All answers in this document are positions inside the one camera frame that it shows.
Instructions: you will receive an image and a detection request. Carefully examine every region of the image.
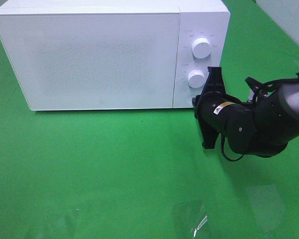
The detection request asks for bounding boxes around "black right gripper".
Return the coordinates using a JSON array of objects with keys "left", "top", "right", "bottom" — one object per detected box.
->
[{"left": 195, "top": 66, "right": 242, "bottom": 149}]

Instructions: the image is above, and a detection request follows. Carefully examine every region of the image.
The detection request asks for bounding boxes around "round door release button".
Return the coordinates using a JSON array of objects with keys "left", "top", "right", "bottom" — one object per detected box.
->
[{"left": 185, "top": 94, "right": 197, "bottom": 107}]

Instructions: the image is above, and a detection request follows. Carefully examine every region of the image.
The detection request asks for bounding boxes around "clear tape strip front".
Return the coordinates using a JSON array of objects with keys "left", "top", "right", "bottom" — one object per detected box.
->
[{"left": 171, "top": 199, "right": 209, "bottom": 238}]

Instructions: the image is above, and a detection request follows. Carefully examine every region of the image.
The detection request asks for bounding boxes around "white microwave oven body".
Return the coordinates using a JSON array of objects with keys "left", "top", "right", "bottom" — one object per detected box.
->
[{"left": 0, "top": 0, "right": 230, "bottom": 109}]

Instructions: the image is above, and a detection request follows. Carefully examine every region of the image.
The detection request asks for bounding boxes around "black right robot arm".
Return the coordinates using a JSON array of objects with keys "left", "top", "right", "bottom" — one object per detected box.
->
[{"left": 192, "top": 67, "right": 299, "bottom": 158}]

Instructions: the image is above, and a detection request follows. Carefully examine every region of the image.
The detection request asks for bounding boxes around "white microwave door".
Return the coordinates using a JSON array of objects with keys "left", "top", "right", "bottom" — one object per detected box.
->
[{"left": 0, "top": 13, "right": 179, "bottom": 111}]

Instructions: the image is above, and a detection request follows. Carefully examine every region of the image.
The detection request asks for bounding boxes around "white microwave knob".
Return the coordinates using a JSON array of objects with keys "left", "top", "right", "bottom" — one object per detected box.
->
[
  {"left": 191, "top": 37, "right": 212, "bottom": 59},
  {"left": 187, "top": 70, "right": 206, "bottom": 89}
]

